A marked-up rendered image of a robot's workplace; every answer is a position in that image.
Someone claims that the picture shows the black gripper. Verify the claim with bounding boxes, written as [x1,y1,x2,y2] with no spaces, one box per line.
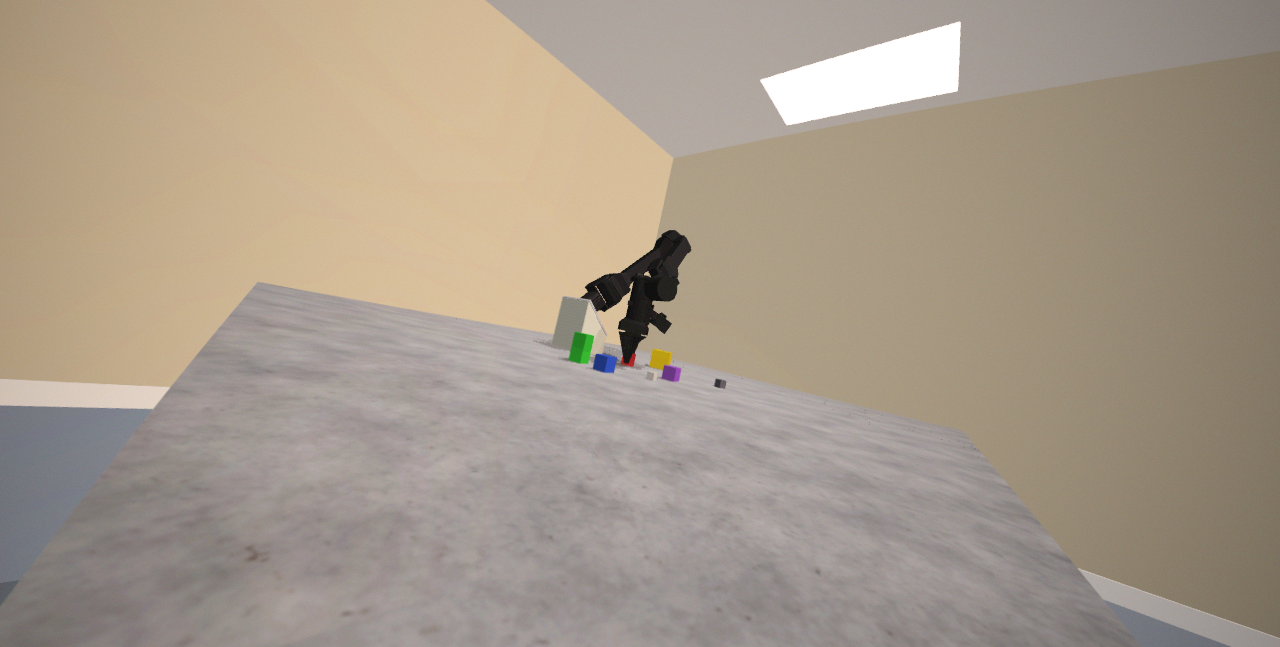
[618,297,652,364]

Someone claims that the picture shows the yellow block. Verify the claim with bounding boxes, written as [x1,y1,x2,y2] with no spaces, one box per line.
[650,348,672,370]

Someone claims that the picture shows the blue cube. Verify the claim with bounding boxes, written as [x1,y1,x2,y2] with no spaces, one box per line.
[593,354,617,373]

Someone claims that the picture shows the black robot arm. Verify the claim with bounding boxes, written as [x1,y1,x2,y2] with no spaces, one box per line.
[581,231,691,334]

